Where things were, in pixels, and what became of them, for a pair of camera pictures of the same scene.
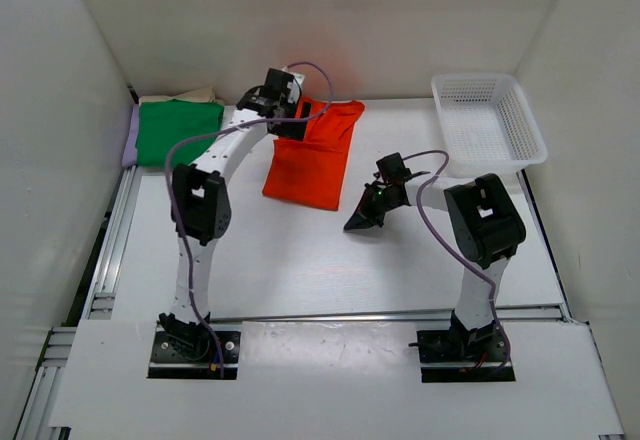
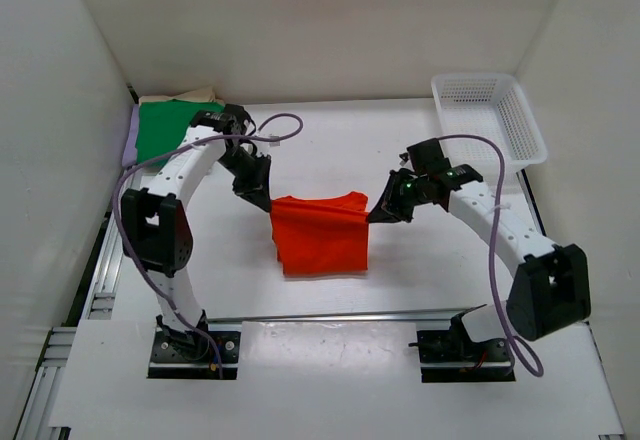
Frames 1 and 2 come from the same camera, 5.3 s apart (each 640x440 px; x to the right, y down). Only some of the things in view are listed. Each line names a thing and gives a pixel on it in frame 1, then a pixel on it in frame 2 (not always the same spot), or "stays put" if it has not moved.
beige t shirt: [206, 95] stays put
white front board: [332, 379] stays put
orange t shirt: [312, 172] → [320, 236]
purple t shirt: [129, 156] stays put
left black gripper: [289, 126] → [251, 176]
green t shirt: [163, 123] stays put
